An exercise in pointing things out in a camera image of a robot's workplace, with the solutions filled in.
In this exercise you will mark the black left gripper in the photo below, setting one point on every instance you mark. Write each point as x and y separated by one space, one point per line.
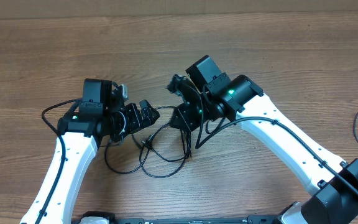
135 122

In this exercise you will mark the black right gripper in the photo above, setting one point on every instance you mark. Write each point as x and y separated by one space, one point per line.
180 111

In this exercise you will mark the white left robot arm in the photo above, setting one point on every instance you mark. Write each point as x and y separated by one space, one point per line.
100 112

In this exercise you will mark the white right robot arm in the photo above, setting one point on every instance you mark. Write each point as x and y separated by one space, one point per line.
209 94

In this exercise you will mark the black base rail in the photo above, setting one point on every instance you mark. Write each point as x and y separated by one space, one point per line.
106 217

